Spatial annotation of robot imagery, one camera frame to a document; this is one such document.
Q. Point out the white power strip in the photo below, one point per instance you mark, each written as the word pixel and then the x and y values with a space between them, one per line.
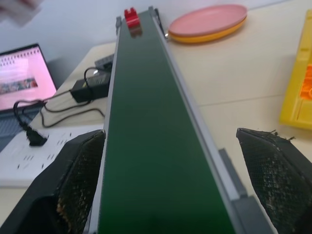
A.
pixel 36 156

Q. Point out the orange toy block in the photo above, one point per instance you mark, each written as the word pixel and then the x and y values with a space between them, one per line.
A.
pixel 307 90

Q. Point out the yellow plate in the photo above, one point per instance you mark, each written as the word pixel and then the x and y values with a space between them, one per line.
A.
pixel 209 35

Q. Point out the grey control box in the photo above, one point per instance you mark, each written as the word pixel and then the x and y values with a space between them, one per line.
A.
pixel 104 62

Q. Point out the pink plate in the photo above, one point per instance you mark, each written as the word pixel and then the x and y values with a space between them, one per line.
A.
pixel 208 20

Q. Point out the yellow plastic tray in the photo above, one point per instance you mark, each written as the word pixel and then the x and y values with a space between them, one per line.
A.
pixel 298 80

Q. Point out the black power plug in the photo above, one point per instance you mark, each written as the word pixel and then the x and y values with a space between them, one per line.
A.
pixel 35 137

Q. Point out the red toy building block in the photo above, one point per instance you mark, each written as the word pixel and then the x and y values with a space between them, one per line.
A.
pixel 132 19

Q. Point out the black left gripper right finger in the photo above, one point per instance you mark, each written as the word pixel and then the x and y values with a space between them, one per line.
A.
pixel 275 180

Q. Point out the green conveyor belt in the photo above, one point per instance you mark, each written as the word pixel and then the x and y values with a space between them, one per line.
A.
pixel 151 122

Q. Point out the black power adapter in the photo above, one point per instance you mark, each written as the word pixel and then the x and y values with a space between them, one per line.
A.
pixel 90 85

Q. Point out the open laptop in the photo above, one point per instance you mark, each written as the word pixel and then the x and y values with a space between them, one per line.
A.
pixel 23 80

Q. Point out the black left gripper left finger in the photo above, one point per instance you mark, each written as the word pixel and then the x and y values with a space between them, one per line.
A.
pixel 73 185

